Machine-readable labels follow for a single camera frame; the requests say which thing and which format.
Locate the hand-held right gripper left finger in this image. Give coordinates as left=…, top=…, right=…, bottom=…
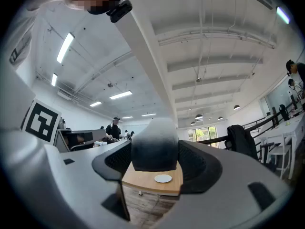
left=44, top=140, right=134, bottom=229

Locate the black head-worn camera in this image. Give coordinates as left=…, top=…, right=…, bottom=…
left=87, top=0, right=133, bottom=23

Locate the white wall air conditioner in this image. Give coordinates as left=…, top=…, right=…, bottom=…
left=57, top=91, right=72, bottom=101

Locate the white round plate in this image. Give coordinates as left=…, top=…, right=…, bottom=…
left=154, top=174, right=173, bottom=184

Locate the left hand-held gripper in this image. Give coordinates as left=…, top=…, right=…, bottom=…
left=21, top=98, right=107, bottom=154

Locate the black railing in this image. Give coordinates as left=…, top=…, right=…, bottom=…
left=195, top=101, right=305, bottom=146

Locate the black office chair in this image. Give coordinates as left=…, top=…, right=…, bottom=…
left=224, top=137, right=275, bottom=167

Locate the large window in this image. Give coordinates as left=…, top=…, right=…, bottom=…
left=188, top=125, right=218, bottom=143

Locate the white chair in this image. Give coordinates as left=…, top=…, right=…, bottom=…
left=268, top=134, right=293, bottom=179

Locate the black jacket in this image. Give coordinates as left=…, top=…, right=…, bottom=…
left=226, top=125, right=259, bottom=160

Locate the person's white shirt torso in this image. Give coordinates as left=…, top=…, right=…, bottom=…
left=2, top=0, right=70, bottom=73

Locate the black high-back chair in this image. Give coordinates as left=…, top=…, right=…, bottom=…
left=279, top=104, right=290, bottom=122

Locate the long white table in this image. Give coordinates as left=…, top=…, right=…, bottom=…
left=258, top=113, right=305, bottom=180

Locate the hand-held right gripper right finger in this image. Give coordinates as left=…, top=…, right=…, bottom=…
left=154, top=139, right=293, bottom=229

